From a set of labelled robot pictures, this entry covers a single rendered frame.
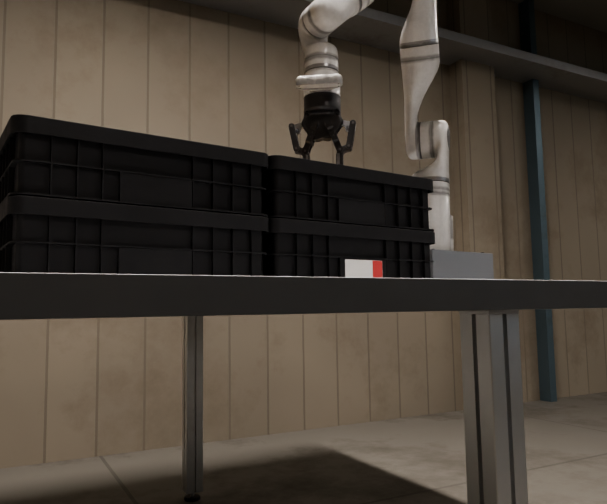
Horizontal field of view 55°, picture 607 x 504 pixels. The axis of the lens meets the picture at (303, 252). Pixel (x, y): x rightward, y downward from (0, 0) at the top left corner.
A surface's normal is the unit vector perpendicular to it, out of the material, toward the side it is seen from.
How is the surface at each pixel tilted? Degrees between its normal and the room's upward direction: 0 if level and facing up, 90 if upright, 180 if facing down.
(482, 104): 90
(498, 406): 90
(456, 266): 90
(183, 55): 90
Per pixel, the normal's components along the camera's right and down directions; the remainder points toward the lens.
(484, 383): -0.88, -0.04
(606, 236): 0.47, -0.10
